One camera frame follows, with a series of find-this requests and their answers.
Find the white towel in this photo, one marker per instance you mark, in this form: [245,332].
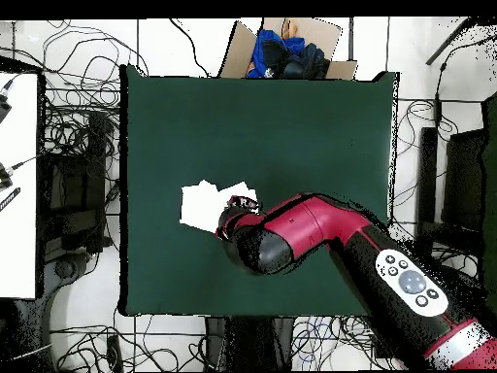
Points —
[202,210]

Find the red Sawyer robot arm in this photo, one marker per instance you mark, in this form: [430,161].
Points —
[310,229]

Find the dark green table cloth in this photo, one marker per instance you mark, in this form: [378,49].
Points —
[194,136]

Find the brown cardboard box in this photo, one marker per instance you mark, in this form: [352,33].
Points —
[237,54]

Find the dark navy garment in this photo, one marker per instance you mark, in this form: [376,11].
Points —
[306,62]

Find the black power strip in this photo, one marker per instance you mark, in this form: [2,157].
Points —
[114,353]

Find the blue garment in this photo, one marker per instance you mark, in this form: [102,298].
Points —
[268,37]

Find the white desk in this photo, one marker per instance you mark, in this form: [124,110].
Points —
[19,233]

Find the black labelled bar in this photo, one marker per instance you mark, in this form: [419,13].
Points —
[9,199]

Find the black device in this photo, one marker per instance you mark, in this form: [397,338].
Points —
[4,178]
[4,107]

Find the black rod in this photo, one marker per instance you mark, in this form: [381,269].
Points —
[450,40]

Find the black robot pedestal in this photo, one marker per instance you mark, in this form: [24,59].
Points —
[248,342]

